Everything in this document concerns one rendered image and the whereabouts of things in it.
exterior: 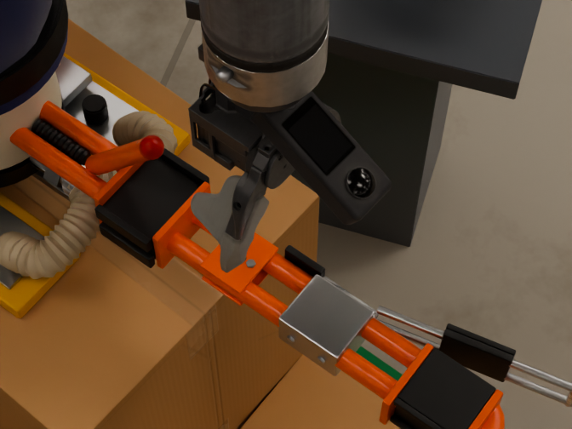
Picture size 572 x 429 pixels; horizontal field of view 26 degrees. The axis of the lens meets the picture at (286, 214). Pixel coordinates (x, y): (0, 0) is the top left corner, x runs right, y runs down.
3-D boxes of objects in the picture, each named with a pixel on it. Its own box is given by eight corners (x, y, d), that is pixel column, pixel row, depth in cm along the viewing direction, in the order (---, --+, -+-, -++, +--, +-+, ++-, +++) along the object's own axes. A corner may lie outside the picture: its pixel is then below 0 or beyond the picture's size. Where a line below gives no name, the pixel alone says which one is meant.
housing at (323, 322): (275, 340, 121) (275, 320, 117) (317, 290, 124) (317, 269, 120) (334, 380, 119) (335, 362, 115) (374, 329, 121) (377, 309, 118)
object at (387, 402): (378, 420, 116) (381, 401, 112) (422, 363, 119) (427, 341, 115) (453, 473, 114) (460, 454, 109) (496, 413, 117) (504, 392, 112)
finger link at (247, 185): (243, 220, 103) (280, 132, 99) (260, 231, 103) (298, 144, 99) (212, 234, 99) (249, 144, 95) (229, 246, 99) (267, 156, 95)
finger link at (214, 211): (185, 240, 107) (221, 150, 102) (237, 277, 105) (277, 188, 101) (163, 249, 104) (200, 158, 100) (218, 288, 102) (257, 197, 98)
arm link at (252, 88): (353, 14, 88) (268, 100, 84) (351, 57, 92) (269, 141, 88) (255, -45, 91) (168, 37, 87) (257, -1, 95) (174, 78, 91)
